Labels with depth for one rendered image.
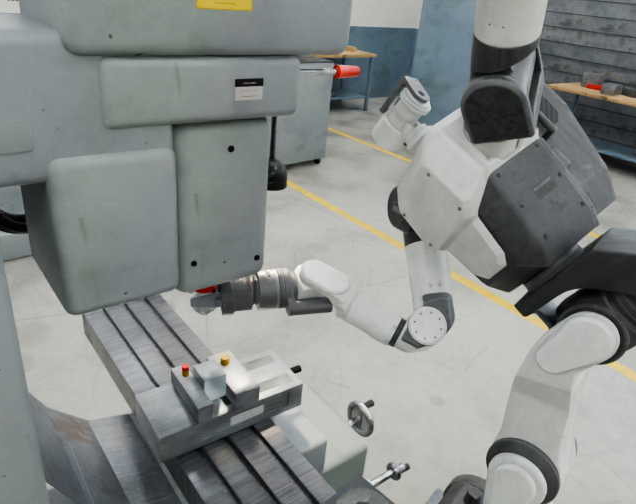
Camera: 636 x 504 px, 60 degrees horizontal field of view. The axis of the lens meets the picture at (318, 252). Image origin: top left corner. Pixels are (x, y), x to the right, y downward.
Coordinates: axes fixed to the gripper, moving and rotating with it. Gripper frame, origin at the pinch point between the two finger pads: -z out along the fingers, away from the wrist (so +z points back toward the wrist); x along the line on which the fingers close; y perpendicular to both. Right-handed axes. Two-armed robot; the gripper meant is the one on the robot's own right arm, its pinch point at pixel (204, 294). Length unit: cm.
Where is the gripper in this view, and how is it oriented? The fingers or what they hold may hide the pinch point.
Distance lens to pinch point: 116.1
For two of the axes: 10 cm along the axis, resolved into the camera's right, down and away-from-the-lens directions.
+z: 9.6, -0.6, 2.7
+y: -0.7, 8.9, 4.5
